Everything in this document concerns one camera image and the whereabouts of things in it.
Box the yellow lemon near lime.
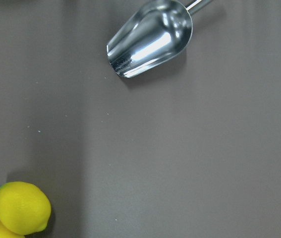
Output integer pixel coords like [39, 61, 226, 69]
[0, 181, 52, 235]

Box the metal scoop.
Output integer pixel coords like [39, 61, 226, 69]
[106, 0, 209, 78]

